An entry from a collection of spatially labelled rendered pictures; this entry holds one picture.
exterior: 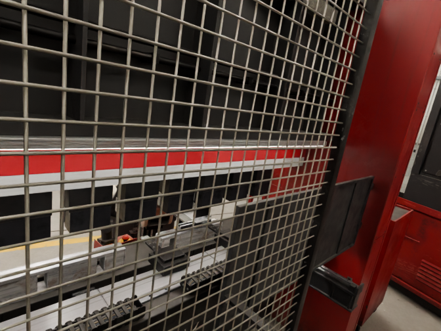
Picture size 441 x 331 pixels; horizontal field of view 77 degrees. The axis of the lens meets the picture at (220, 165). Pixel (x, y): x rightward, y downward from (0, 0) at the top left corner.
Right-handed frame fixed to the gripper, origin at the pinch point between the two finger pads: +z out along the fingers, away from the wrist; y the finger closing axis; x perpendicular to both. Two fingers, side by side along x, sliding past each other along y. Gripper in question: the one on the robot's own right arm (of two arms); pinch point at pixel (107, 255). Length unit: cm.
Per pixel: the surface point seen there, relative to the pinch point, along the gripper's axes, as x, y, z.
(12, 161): -49, 46, -52
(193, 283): -9, 77, -10
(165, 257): -8, 61, -14
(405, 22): 109, 121, -119
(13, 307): -49, 33, -4
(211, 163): 29, 52, -48
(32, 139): -50, 68, -57
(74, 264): -30.2, 35.4, -13.2
